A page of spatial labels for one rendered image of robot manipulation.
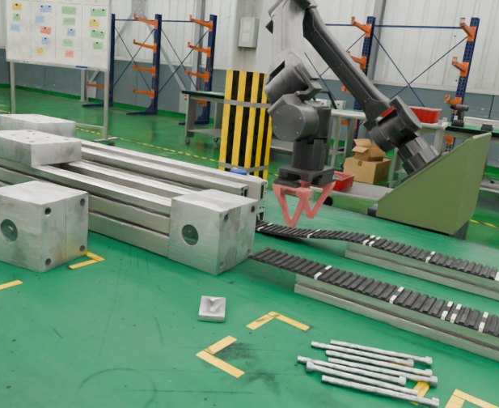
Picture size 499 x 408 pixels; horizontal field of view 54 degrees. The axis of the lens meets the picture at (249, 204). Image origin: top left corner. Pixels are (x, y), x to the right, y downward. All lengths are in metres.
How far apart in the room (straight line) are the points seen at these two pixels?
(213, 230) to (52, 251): 0.22
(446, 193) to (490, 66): 7.34
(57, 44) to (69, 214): 6.09
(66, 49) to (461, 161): 5.96
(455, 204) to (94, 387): 0.82
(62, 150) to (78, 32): 5.63
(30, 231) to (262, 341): 0.34
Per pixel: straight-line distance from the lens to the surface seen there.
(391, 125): 1.22
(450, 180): 1.09
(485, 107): 8.37
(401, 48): 8.81
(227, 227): 0.69
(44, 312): 0.61
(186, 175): 0.95
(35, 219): 0.68
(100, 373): 0.49
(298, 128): 0.75
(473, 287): 0.80
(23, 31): 7.08
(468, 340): 0.63
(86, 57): 6.51
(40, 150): 0.96
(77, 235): 0.74
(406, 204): 1.12
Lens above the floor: 1.06
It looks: 14 degrees down
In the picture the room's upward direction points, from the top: 6 degrees clockwise
